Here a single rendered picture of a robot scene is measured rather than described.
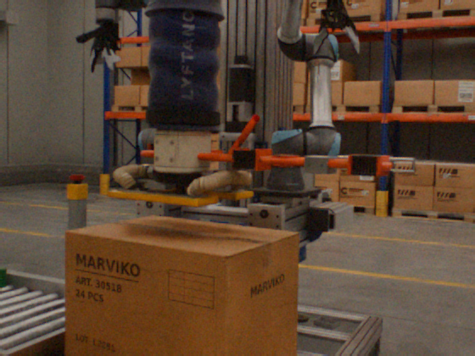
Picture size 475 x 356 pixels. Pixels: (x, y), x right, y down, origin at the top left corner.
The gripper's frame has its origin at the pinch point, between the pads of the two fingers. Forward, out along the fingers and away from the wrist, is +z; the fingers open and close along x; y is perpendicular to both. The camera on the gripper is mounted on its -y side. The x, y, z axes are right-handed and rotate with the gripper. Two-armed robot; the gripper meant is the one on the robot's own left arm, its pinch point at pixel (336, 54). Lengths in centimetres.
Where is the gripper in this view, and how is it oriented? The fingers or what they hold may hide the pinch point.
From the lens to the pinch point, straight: 189.3
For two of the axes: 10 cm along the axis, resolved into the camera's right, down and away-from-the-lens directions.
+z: -0.2, 10.0, 0.5
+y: -3.9, 0.4, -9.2
